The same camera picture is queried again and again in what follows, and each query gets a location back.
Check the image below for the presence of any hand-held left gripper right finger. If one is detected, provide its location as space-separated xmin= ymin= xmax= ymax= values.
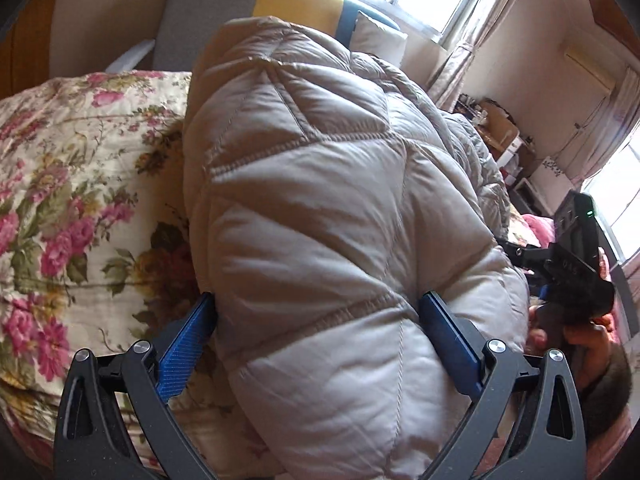
xmin=419 ymin=291 xmax=587 ymax=480

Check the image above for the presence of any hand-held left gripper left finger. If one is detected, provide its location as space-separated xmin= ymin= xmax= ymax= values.
xmin=52 ymin=291 xmax=219 ymax=480

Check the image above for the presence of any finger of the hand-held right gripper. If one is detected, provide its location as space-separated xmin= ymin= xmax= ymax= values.
xmin=500 ymin=240 xmax=552 ymax=276

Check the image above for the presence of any grey puffer jacket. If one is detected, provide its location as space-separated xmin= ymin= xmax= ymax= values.
xmin=181 ymin=16 xmax=532 ymax=480

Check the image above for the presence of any person's right forearm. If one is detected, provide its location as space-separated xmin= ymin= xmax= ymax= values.
xmin=575 ymin=332 xmax=635 ymax=443

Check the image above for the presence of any person's right hand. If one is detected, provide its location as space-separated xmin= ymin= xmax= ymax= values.
xmin=527 ymin=300 xmax=617 ymax=391

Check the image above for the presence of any pink fleece cloth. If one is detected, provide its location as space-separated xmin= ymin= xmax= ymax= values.
xmin=510 ymin=212 xmax=557 ymax=250

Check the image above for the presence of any narrow side window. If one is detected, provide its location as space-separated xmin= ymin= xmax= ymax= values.
xmin=582 ymin=132 xmax=640 ymax=266

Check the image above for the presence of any cluttered wooden desk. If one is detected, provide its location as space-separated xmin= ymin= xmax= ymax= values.
xmin=450 ymin=91 xmax=540 ymax=197

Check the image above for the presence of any sheer side curtain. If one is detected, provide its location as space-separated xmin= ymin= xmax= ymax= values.
xmin=570 ymin=65 xmax=640 ymax=187

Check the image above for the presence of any floral blanket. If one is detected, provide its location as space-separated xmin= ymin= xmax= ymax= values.
xmin=0 ymin=71 xmax=281 ymax=480

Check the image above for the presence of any white air conditioner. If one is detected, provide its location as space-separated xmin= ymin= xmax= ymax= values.
xmin=564 ymin=42 xmax=619 ymax=95

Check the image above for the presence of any pink patterned curtain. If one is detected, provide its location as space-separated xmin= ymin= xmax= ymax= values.
xmin=426 ymin=0 xmax=532 ymax=111

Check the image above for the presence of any white deer print pillow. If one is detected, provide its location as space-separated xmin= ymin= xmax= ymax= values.
xmin=349 ymin=10 xmax=409 ymax=67

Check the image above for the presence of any grey yellow blue headboard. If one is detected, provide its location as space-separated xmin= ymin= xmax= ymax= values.
xmin=152 ymin=0 xmax=402 ymax=74

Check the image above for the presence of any grey bed rail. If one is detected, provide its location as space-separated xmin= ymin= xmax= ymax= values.
xmin=104 ymin=39 xmax=157 ymax=74

